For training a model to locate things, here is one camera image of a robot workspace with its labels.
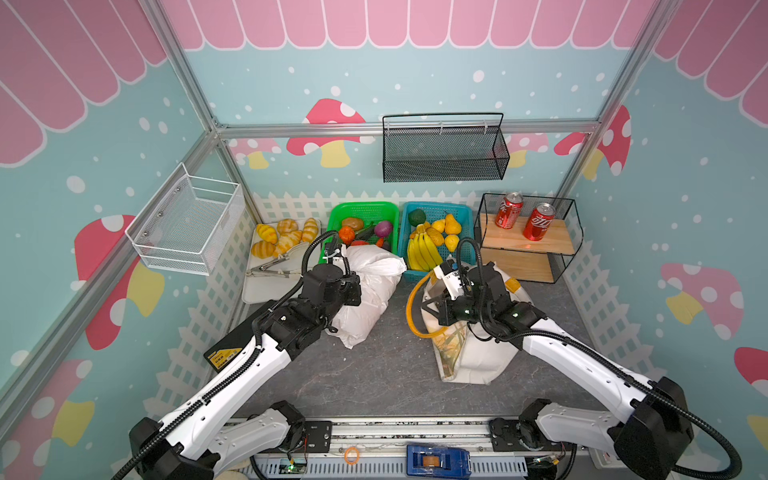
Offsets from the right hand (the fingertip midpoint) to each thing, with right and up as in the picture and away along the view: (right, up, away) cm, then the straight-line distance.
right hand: (422, 304), depth 75 cm
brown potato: (-23, +26, +40) cm, 53 cm away
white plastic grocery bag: (-11, +8, -6) cm, 15 cm away
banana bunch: (+3, +14, +33) cm, 36 cm away
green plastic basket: (-17, +30, +41) cm, 54 cm away
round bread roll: (-49, +24, +41) cm, 68 cm away
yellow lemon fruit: (+14, +18, +36) cm, 43 cm away
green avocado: (+1, +27, +37) cm, 46 cm away
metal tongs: (-48, +11, +31) cm, 59 cm away
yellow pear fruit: (+15, +23, +37) cm, 47 cm away
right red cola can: (+36, +22, +12) cm, 44 cm away
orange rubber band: (-17, -35, -2) cm, 39 cm away
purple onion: (-11, +23, +35) cm, 43 cm away
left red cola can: (+28, +27, +16) cm, 42 cm away
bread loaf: (-57, +22, +41) cm, 73 cm away
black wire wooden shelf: (+47, +11, +34) cm, 59 cm away
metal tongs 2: (-55, +7, +28) cm, 62 cm away
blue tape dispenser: (+3, -34, -8) cm, 35 cm away
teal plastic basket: (+20, +14, +39) cm, 46 cm away
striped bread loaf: (-40, +22, +41) cm, 61 cm away
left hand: (-17, +7, -1) cm, 18 cm away
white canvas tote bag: (+11, -14, 0) cm, 17 cm away
